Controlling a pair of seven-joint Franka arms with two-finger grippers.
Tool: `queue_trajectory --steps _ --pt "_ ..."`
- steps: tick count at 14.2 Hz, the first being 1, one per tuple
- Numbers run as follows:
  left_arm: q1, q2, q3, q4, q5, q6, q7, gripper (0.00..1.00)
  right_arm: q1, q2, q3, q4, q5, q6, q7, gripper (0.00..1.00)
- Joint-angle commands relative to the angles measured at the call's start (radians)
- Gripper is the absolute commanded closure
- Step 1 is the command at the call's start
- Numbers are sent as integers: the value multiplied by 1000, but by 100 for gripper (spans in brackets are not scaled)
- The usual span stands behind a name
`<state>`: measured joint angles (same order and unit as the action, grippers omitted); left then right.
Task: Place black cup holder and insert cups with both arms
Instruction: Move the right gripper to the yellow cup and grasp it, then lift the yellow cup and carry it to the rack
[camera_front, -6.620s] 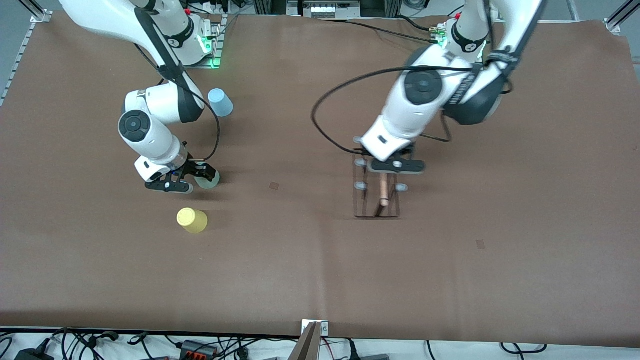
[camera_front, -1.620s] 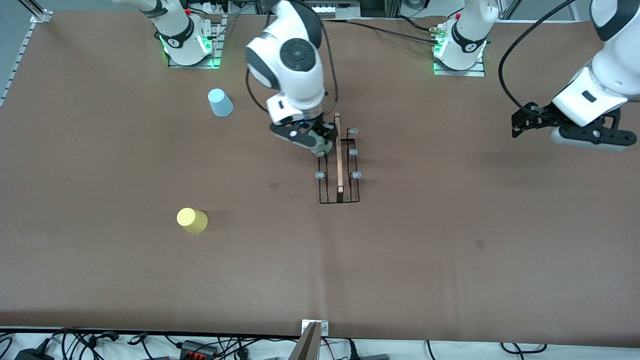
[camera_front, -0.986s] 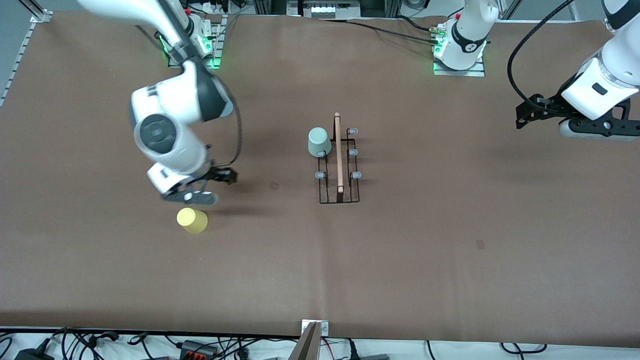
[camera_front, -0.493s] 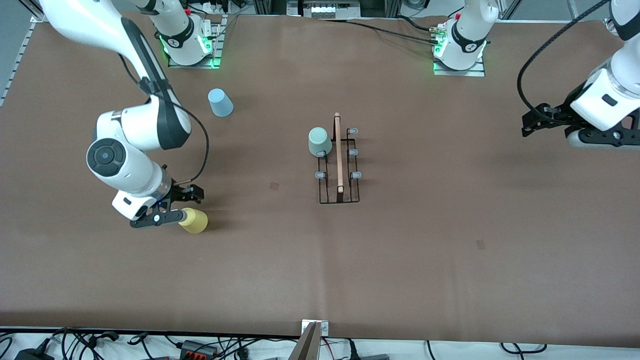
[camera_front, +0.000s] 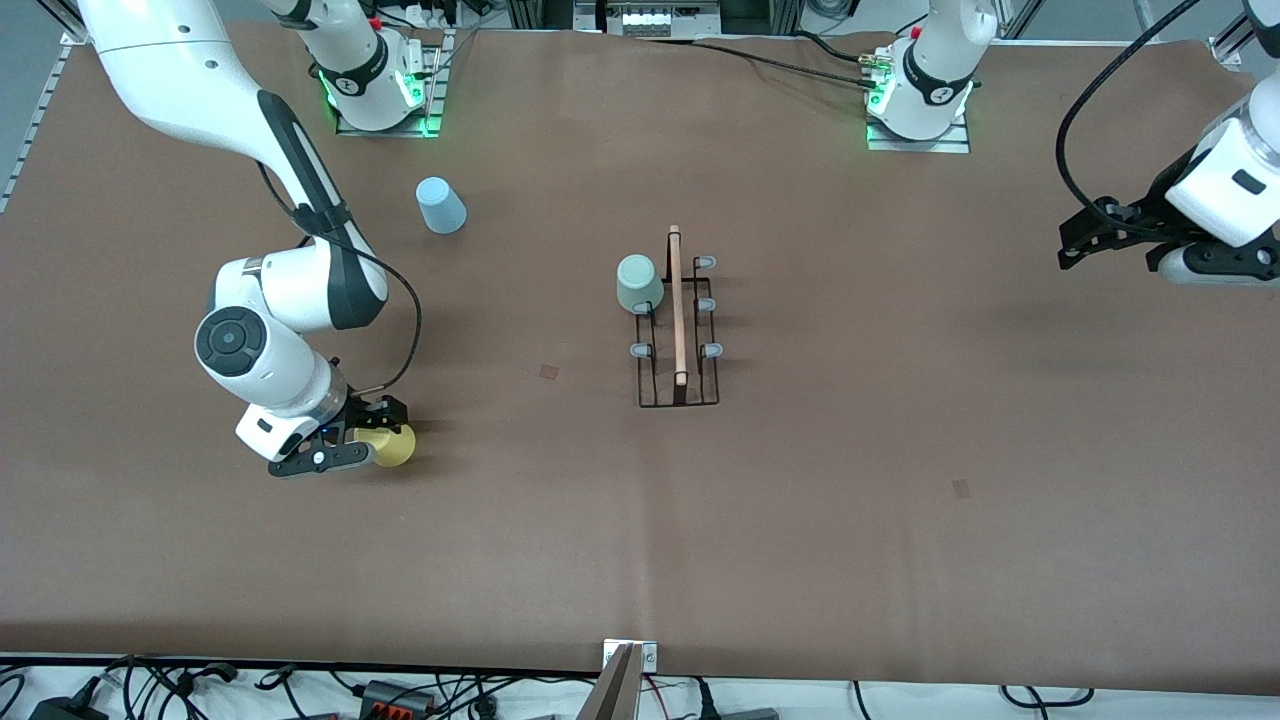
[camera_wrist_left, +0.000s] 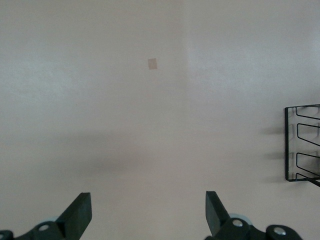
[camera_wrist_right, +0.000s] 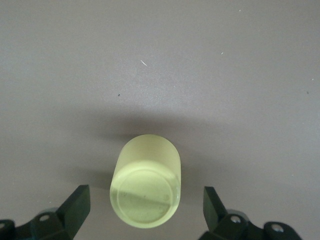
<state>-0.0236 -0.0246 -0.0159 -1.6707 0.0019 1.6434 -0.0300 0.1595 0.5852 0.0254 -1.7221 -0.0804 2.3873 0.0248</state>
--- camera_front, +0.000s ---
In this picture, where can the black power adapter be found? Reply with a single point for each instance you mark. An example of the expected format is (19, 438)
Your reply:
(65, 708)

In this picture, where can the metal equipment rack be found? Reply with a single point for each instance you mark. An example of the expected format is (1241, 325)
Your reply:
(650, 18)

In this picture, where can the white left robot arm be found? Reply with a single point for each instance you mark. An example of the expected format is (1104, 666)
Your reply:
(940, 60)

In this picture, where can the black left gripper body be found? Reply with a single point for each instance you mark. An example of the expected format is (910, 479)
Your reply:
(1152, 208)

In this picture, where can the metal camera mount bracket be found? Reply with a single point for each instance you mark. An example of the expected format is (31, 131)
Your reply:
(625, 680)

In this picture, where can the light blue plastic cup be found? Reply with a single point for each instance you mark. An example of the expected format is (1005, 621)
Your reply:
(440, 205)

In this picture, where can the mint green plastic cup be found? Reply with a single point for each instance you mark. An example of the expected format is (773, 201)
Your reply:
(637, 280)

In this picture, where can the aluminium frame rail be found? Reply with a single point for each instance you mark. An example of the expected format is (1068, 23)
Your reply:
(35, 120)
(1235, 40)

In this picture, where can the white power strip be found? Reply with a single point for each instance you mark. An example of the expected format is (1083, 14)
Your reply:
(425, 14)

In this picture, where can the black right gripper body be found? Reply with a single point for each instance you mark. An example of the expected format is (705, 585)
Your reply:
(366, 412)

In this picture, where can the yellow plastic cup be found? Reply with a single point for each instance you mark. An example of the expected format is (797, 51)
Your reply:
(395, 450)

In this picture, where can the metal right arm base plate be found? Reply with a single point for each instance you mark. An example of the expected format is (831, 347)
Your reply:
(432, 90)

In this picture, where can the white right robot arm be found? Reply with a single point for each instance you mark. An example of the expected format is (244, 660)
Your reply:
(170, 70)

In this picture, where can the black orange power strip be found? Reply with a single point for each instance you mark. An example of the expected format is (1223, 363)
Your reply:
(398, 698)

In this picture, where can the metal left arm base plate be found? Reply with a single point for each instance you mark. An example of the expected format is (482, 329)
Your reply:
(920, 144)

